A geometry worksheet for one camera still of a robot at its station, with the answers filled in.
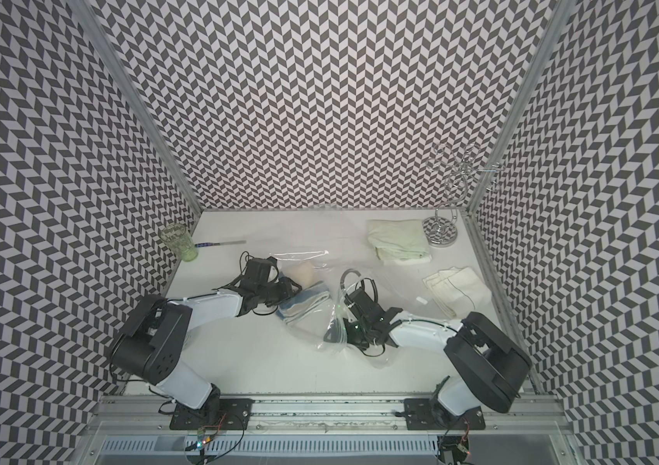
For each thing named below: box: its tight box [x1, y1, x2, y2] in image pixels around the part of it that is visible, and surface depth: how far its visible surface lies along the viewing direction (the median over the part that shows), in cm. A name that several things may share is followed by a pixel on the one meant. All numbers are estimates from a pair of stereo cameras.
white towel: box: [421, 265, 493, 318], surface depth 95 cm
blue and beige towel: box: [276, 260, 331, 325], surface depth 88 cm
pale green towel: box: [366, 218, 433, 264], surface depth 106 cm
